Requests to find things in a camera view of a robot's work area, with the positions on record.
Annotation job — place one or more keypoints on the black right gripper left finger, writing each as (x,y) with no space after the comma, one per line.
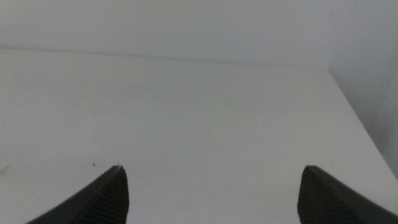
(102,205)

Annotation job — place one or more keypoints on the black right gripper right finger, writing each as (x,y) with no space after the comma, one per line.
(323,205)

